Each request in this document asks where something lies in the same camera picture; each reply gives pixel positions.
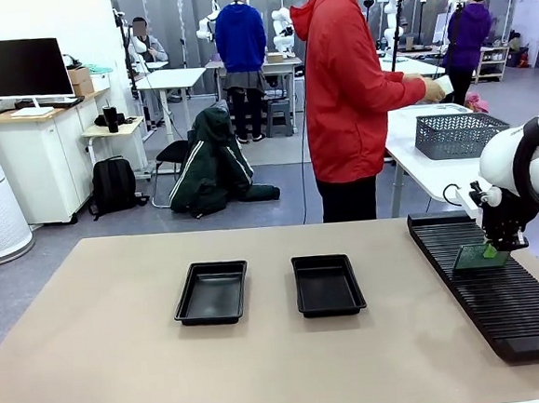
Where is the person in blue hoodie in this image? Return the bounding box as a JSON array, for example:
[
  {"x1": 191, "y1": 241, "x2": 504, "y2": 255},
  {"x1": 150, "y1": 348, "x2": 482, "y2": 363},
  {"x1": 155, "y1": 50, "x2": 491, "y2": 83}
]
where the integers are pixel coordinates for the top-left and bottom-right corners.
[{"x1": 211, "y1": 0, "x2": 275, "y2": 146}]

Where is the pink cloth bundle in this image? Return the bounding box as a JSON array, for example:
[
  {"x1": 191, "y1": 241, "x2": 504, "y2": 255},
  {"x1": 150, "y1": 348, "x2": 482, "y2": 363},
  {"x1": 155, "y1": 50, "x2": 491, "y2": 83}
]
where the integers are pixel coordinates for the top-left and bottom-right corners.
[{"x1": 464, "y1": 90, "x2": 492, "y2": 116}]

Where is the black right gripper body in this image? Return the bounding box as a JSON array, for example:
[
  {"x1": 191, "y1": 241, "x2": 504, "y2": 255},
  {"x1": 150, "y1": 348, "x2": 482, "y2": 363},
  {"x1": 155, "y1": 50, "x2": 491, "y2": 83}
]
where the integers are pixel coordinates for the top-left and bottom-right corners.
[{"x1": 480, "y1": 194, "x2": 535, "y2": 253}]

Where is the black backpack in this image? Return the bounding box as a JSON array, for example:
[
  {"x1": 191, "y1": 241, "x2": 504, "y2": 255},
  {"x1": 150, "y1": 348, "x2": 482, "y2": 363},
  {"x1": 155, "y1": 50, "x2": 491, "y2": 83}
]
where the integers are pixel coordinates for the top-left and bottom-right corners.
[{"x1": 83, "y1": 154, "x2": 152, "y2": 222}]

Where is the grey mesh basket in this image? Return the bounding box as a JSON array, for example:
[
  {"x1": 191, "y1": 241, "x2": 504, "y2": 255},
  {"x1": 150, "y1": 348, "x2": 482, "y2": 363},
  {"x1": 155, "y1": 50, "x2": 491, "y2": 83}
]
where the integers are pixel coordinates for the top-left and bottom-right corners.
[{"x1": 413, "y1": 108, "x2": 513, "y2": 163}]

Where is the black computer monitor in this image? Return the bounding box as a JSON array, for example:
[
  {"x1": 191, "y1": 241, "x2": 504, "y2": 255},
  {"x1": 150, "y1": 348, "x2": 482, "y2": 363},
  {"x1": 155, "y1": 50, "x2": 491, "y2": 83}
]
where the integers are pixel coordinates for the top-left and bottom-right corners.
[{"x1": 0, "y1": 34, "x2": 76, "y2": 120}]

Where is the person in purple hoodie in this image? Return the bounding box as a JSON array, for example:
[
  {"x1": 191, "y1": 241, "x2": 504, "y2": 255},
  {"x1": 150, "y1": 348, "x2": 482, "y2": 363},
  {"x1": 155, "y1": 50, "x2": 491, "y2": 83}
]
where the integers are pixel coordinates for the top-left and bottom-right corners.
[{"x1": 438, "y1": 0, "x2": 500, "y2": 109}]

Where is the black slotted board rack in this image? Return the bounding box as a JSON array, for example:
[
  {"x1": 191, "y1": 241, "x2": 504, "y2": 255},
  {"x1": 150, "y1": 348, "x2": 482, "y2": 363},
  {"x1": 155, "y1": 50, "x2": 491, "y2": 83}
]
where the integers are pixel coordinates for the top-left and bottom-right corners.
[{"x1": 406, "y1": 203, "x2": 539, "y2": 371}]

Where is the grey step stool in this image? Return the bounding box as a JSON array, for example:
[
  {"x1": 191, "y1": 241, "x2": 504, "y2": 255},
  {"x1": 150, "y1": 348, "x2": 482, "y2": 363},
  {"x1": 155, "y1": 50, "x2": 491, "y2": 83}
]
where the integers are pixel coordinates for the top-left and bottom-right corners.
[{"x1": 263, "y1": 97, "x2": 295, "y2": 139}]

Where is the white paper item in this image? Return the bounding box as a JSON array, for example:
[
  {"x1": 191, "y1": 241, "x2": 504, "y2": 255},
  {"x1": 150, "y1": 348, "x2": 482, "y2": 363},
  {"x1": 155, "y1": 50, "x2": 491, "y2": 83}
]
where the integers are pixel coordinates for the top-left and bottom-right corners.
[{"x1": 431, "y1": 74, "x2": 457, "y2": 103}]

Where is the person's right hand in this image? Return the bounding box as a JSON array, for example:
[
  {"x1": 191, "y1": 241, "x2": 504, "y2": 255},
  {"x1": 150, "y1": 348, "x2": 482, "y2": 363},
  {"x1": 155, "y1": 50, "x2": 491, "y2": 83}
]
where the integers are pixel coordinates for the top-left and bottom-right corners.
[{"x1": 417, "y1": 77, "x2": 445, "y2": 105}]

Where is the black ESD tray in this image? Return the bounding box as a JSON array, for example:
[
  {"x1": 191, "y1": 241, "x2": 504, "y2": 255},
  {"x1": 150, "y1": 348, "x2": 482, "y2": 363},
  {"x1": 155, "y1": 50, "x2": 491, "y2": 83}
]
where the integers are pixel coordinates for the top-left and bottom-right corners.
[
  {"x1": 290, "y1": 251, "x2": 368, "y2": 321},
  {"x1": 170, "y1": 259, "x2": 253, "y2": 329}
]

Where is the right arm black cable sleeve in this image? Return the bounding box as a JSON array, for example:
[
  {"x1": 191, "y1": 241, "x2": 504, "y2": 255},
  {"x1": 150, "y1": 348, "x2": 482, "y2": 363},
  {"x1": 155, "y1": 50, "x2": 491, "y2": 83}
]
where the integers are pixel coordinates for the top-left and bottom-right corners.
[{"x1": 507, "y1": 117, "x2": 539, "y2": 207}]

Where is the white cabinet wood top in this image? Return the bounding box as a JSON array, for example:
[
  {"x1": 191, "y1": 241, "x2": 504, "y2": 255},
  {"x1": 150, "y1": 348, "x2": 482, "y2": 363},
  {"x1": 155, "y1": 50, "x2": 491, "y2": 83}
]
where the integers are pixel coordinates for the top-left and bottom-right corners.
[{"x1": 0, "y1": 87, "x2": 122, "y2": 229}]

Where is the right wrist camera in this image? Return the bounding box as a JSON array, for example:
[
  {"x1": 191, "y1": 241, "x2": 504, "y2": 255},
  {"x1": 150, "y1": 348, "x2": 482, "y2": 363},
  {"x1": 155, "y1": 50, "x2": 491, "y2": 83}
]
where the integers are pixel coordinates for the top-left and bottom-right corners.
[{"x1": 454, "y1": 182, "x2": 488, "y2": 222}]

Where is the black keyboard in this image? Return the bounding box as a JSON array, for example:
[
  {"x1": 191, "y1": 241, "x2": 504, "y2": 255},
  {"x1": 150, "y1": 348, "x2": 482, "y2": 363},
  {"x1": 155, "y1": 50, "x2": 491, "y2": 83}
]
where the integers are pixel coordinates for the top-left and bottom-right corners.
[{"x1": 14, "y1": 95, "x2": 87, "y2": 113}]

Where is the red sleeved right forearm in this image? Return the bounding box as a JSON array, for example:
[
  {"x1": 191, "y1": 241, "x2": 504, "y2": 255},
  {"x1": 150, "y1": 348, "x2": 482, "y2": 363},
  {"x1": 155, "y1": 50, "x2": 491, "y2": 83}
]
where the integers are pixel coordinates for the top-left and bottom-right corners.
[{"x1": 373, "y1": 68, "x2": 429, "y2": 110}]

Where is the black tumbler cup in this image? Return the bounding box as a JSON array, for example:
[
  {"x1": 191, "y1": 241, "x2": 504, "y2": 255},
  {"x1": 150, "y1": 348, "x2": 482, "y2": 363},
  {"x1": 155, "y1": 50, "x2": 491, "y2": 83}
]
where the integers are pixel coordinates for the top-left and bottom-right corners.
[{"x1": 101, "y1": 101, "x2": 121, "y2": 134}]

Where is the dark green jacket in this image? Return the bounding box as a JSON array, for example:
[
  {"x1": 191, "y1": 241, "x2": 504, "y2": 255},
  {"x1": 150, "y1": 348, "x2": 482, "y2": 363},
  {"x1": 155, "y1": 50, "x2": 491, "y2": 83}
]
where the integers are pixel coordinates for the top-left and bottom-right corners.
[{"x1": 162, "y1": 96, "x2": 284, "y2": 222}]

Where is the white side table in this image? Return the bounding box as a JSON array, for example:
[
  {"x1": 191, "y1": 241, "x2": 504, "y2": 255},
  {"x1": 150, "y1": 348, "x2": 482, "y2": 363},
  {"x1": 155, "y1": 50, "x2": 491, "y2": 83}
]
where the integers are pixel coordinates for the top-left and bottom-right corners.
[{"x1": 381, "y1": 97, "x2": 519, "y2": 219}]

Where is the white work desk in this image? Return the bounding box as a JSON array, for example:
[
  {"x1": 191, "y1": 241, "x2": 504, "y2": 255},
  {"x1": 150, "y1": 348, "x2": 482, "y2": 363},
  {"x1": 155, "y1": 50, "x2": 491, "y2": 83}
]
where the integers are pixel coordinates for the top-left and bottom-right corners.
[{"x1": 379, "y1": 51, "x2": 447, "y2": 82}]

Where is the white storage box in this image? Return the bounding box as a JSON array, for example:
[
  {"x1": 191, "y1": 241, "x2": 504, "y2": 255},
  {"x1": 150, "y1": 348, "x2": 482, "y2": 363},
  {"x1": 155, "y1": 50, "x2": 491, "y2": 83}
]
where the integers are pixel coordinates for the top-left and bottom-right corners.
[{"x1": 88, "y1": 69, "x2": 114, "y2": 93}]

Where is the clear plastic tray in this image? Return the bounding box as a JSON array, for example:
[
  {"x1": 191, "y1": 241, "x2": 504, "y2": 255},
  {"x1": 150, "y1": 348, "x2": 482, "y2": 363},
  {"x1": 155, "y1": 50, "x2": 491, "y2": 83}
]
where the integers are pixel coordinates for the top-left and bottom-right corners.
[{"x1": 418, "y1": 100, "x2": 474, "y2": 119}]

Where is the white standing desk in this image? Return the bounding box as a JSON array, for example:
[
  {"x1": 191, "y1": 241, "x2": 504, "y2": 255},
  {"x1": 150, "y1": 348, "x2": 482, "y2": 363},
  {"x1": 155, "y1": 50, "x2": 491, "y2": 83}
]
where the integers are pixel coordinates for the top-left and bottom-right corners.
[{"x1": 133, "y1": 65, "x2": 213, "y2": 145}]

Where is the small wood top table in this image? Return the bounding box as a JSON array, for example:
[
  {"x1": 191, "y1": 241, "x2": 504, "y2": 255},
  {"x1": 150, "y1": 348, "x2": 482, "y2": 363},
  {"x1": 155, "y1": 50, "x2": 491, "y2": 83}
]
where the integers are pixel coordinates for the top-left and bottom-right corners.
[{"x1": 79, "y1": 115, "x2": 152, "y2": 187}]

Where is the black chair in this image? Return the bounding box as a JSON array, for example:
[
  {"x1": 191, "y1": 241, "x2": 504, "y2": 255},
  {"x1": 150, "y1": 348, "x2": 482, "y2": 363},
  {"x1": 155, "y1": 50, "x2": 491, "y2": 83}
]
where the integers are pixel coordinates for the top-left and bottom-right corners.
[{"x1": 146, "y1": 139, "x2": 196, "y2": 209}]

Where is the cardboard box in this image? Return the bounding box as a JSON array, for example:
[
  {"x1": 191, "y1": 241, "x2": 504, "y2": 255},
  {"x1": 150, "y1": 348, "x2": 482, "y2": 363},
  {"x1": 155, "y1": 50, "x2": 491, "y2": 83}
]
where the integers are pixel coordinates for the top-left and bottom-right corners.
[{"x1": 67, "y1": 64, "x2": 96, "y2": 98}]

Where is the black tripod stand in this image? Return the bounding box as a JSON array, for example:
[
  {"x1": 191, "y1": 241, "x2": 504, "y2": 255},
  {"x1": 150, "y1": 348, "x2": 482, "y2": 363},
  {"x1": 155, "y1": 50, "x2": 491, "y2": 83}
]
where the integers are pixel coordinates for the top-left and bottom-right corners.
[{"x1": 384, "y1": 0, "x2": 409, "y2": 74}]

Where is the light wood shelf unit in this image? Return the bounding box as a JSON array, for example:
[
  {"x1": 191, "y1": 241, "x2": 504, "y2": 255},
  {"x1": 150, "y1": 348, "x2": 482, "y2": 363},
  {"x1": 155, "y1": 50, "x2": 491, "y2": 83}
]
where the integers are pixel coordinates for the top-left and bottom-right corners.
[{"x1": 471, "y1": 45, "x2": 513, "y2": 85}]

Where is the person in red jacket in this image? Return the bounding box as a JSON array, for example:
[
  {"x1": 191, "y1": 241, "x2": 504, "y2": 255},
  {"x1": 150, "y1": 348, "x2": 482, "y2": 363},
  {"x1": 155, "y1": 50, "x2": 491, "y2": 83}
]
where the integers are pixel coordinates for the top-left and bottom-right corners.
[{"x1": 289, "y1": 0, "x2": 439, "y2": 225}]

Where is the green circuit board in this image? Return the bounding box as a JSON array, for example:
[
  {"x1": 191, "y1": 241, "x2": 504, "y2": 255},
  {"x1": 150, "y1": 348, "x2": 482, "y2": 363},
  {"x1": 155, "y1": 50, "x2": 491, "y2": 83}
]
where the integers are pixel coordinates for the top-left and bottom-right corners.
[{"x1": 451, "y1": 240, "x2": 512, "y2": 273}]

